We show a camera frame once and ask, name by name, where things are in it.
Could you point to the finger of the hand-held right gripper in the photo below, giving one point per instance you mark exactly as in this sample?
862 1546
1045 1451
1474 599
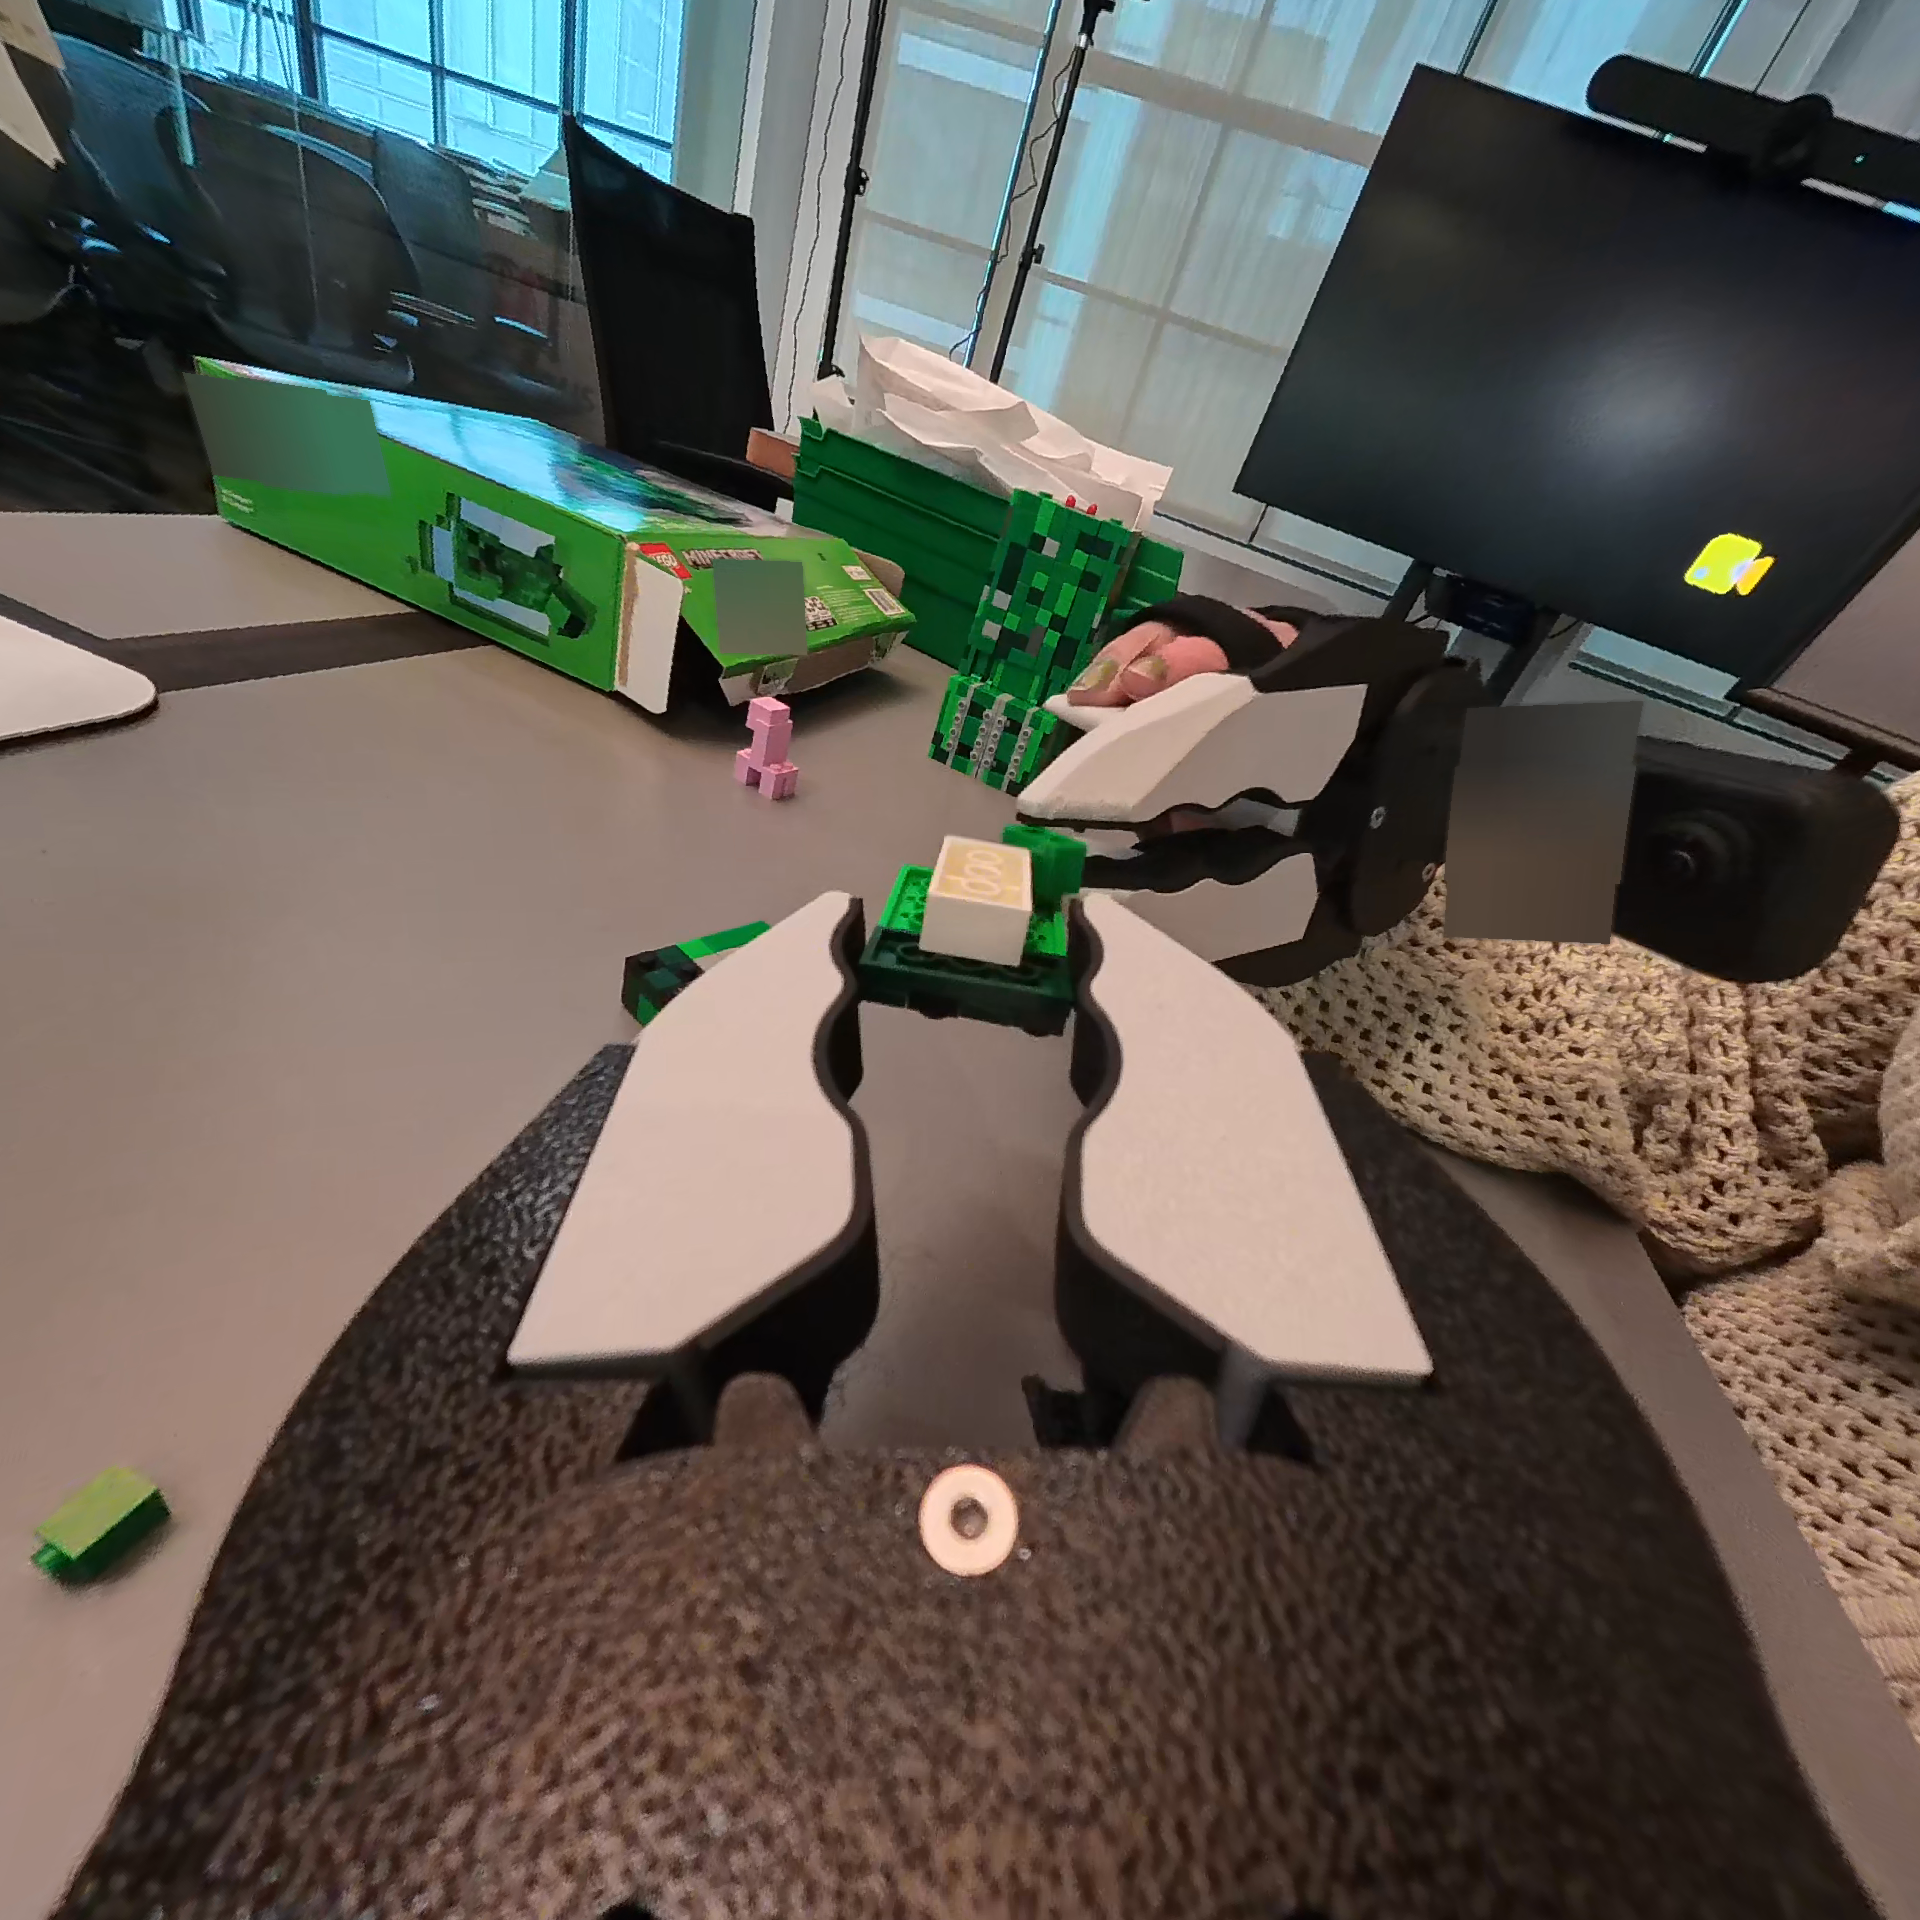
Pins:
1186 751
1202 861

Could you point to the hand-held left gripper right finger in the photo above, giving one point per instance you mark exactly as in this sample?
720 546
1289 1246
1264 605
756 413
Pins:
1231 1184

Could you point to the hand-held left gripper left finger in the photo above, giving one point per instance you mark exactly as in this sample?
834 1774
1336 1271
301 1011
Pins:
708 1170

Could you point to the small green lego brick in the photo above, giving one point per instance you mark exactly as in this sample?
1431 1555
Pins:
1042 860

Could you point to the green white lego assembly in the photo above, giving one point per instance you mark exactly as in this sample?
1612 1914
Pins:
974 901

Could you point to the person's right forearm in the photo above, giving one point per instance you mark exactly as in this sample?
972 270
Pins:
1650 1123

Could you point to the green pixelated lego block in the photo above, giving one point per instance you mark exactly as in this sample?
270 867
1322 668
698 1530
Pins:
674 973

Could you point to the green creeper lego figure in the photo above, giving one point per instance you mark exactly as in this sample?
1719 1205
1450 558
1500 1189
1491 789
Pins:
1037 599

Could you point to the pink lego pig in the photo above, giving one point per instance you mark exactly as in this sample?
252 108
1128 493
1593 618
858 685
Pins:
768 742

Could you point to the green lego set box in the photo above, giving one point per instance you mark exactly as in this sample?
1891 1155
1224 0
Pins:
496 523

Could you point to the bright green lego plate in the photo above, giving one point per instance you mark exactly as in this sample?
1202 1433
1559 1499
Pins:
99 1523

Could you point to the person's right hand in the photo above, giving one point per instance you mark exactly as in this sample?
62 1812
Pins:
1158 661

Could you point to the black television stand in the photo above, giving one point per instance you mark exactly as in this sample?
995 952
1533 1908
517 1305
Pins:
1477 599

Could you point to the green storage crate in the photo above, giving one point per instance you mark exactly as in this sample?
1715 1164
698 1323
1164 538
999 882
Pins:
886 508

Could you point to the black television screen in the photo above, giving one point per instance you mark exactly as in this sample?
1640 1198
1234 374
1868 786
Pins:
1575 374

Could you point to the studio light on stand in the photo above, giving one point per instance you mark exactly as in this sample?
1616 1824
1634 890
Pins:
848 180
1037 180

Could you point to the black office chair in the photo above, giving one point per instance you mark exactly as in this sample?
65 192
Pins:
661 301

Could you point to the black webcam bar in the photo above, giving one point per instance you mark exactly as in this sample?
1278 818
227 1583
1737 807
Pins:
1724 120

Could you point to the white book stand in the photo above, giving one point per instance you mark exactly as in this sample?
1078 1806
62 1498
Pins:
60 673

